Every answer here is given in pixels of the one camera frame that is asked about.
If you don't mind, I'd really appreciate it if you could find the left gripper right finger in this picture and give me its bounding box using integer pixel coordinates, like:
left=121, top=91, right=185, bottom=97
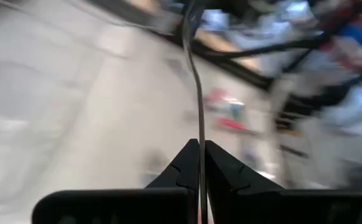
left=204, top=139, right=362, bottom=224

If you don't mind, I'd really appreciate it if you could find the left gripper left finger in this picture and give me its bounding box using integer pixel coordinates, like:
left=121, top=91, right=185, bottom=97
left=32, top=138, right=200, bottom=224

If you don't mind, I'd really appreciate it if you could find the black cable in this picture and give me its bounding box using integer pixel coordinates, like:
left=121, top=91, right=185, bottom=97
left=199, top=30, right=336, bottom=60

